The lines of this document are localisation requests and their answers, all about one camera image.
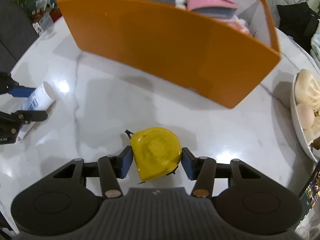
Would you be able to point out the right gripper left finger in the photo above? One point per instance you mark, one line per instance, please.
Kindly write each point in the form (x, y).
(124, 160)

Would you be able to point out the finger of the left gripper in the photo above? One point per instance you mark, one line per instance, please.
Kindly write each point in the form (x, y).
(23, 117)
(9, 86)

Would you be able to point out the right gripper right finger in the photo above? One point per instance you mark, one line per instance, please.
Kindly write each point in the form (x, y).
(190, 163)

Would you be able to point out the yellow tape measure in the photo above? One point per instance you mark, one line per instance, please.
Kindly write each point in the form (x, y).
(157, 152)

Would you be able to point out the white cream tube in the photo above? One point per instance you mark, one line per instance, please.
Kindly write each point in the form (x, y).
(40, 99)

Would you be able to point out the pink wallet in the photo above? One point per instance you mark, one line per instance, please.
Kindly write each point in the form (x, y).
(213, 8)

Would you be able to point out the orange storage box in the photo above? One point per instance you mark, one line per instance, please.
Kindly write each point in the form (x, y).
(181, 46)

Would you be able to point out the white plate with buns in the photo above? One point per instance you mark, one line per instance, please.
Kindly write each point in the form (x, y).
(304, 106)

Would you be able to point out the light blue fleece blanket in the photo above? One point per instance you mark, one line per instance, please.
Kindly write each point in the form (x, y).
(315, 46)

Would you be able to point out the black garment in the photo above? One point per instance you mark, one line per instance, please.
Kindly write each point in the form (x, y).
(300, 22)

